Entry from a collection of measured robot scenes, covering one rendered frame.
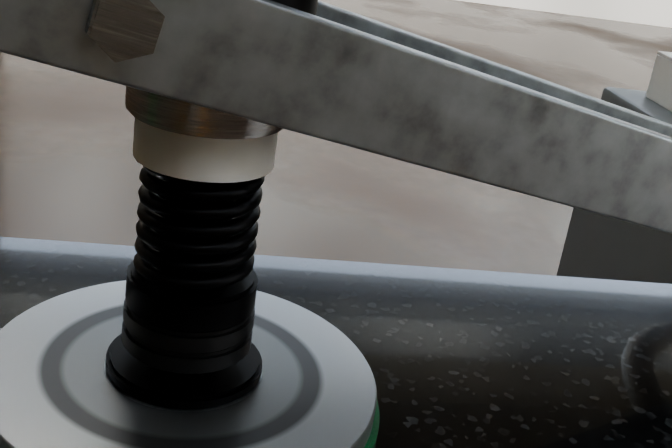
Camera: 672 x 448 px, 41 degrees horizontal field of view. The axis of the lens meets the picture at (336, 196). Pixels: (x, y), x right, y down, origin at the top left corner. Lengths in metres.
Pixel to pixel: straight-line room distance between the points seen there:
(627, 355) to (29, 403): 0.40
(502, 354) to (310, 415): 0.19
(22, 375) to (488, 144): 0.26
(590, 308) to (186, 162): 0.40
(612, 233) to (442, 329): 1.04
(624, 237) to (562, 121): 1.17
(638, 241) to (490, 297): 0.89
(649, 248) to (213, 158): 1.19
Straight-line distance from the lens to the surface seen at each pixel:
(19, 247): 0.69
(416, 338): 0.62
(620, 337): 0.69
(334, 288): 0.67
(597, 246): 1.71
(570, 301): 0.73
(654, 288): 0.80
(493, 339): 0.64
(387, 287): 0.68
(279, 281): 0.67
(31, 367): 0.50
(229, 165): 0.42
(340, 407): 0.48
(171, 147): 0.42
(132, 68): 0.37
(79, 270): 0.66
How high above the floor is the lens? 1.12
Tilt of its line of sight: 20 degrees down
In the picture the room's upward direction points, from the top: 9 degrees clockwise
